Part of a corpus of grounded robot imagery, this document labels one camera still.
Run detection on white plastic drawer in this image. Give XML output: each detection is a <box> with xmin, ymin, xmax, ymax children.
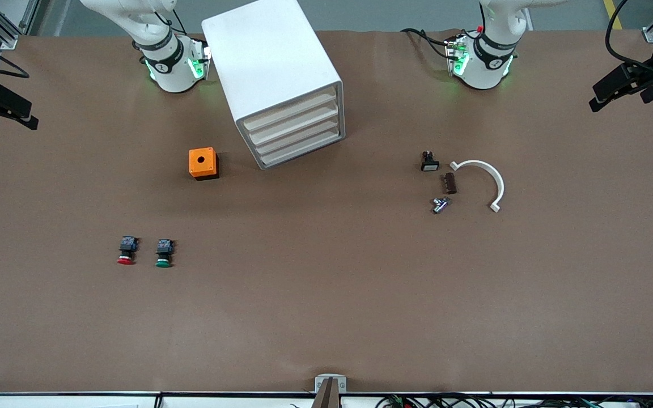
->
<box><xmin>253</xmin><ymin>112</ymin><xmax>341</xmax><ymax>158</ymax></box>
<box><xmin>257</xmin><ymin>124</ymin><xmax>343</xmax><ymax>167</ymax></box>
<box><xmin>247</xmin><ymin>99</ymin><xmax>340</xmax><ymax>147</ymax></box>
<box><xmin>241</xmin><ymin>87</ymin><xmax>338</xmax><ymax>135</ymax></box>

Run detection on red push button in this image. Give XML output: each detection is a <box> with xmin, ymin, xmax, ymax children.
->
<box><xmin>117</xmin><ymin>236</ymin><xmax>139</xmax><ymax>266</ymax></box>

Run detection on green push button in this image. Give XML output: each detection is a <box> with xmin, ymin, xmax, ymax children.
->
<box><xmin>155</xmin><ymin>239</ymin><xmax>175</xmax><ymax>269</ymax></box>

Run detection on white drawer cabinet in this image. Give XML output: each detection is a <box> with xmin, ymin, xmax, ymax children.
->
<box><xmin>201</xmin><ymin>0</ymin><xmax>346</xmax><ymax>170</ymax></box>

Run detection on white curved plastic arc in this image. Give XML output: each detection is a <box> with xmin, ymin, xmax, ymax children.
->
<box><xmin>450</xmin><ymin>160</ymin><xmax>506</xmax><ymax>214</ymax></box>

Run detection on orange box with hole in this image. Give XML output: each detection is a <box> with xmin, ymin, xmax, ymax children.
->
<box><xmin>189</xmin><ymin>147</ymin><xmax>219</xmax><ymax>181</ymax></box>

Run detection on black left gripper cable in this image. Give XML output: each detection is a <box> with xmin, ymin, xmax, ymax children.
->
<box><xmin>605</xmin><ymin>0</ymin><xmax>653</xmax><ymax>74</ymax></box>

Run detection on black arm base cable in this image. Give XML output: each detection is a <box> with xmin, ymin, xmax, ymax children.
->
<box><xmin>400</xmin><ymin>27</ymin><xmax>453</xmax><ymax>60</ymax></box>

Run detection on white table edge rail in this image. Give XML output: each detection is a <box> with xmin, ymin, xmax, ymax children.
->
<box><xmin>0</xmin><ymin>391</ymin><xmax>653</xmax><ymax>408</ymax></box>

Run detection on black cable bundle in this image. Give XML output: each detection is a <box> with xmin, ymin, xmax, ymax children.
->
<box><xmin>376</xmin><ymin>393</ymin><xmax>653</xmax><ymax>408</ymax></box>

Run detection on grey metal bracket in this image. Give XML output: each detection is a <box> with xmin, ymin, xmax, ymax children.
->
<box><xmin>315</xmin><ymin>374</ymin><xmax>347</xmax><ymax>394</ymax></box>

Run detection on brown post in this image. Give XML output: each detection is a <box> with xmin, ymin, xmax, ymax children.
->
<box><xmin>311</xmin><ymin>378</ymin><xmax>342</xmax><ymax>408</ymax></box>

